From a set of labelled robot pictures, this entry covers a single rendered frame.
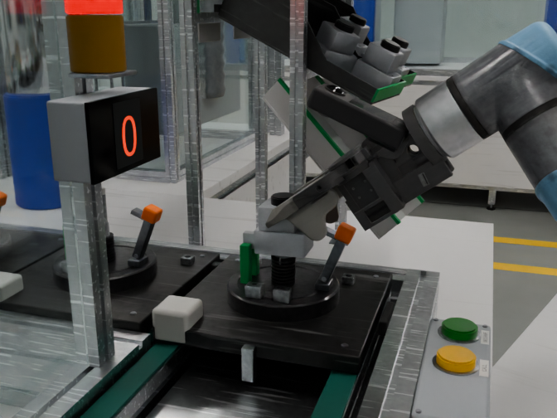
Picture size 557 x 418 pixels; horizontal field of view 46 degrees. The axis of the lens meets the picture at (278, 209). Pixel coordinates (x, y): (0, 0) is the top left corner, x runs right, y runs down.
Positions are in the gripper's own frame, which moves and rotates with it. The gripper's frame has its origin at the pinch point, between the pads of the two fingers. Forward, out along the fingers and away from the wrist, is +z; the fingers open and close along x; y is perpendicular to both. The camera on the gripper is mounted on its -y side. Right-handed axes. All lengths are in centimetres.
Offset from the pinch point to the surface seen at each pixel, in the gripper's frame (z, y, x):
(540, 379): -12.5, 37.5, 9.0
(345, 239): -5.2, 7.2, -1.0
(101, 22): -5.5, -23.2, -20.7
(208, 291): 14.1, 3.8, -1.3
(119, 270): 22.4, -4.9, -2.7
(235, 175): 51, -9, 104
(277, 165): 55, -4, 145
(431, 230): 2, 26, 66
